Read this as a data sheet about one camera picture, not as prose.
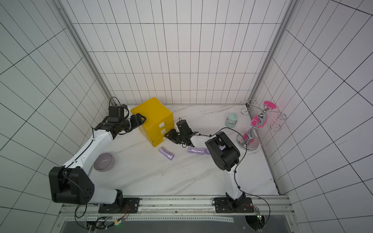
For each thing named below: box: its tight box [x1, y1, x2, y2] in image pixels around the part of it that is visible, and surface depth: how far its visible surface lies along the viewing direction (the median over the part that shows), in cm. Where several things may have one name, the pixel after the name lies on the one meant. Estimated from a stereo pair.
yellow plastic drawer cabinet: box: [130, 97, 175, 148], surface depth 88 cm
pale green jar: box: [224, 113, 238, 129], surface depth 102 cm
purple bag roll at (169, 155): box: [158, 146, 175, 161], surface depth 92 cm
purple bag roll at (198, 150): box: [187, 146, 210, 155], surface depth 92 cm
